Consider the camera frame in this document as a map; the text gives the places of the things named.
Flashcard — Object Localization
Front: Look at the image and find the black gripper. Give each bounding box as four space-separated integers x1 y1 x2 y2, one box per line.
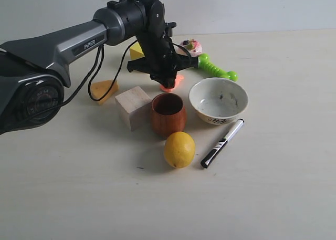
127 22 198 92

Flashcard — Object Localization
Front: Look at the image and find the orange toy shrimp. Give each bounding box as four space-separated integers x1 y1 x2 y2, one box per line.
160 75 184 92

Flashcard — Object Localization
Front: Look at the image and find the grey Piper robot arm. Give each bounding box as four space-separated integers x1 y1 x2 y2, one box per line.
1 0 198 133

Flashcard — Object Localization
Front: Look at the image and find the brown wooden cup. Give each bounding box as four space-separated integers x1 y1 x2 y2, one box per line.
150 92 187 138

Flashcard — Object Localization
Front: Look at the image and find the green bone toy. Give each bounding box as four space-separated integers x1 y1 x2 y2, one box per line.
197 54 238 82

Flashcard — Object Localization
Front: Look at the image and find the light wooden cube block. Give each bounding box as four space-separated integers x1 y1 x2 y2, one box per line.
115 86 152 131

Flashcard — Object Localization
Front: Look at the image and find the pink toy cupcake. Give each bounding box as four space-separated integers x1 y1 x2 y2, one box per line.
179 39 203 57

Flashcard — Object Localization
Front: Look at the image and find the yellow cube block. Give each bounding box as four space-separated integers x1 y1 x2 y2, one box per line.
129 42 144 60

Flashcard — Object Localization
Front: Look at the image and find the white ceramic bowl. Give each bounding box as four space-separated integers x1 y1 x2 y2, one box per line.
188 77 249 126

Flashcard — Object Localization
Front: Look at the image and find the yellow lemon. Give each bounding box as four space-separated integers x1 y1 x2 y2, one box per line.
163 131 196 169

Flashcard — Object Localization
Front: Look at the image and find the yellow cheese wedge toy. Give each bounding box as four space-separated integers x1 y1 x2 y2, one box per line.
90 80 119 105

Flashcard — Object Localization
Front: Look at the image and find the black white marker pen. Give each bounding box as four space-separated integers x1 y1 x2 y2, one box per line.
200 118 245 169

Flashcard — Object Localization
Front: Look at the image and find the black cable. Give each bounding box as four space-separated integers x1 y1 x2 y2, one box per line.
61 38 136 107

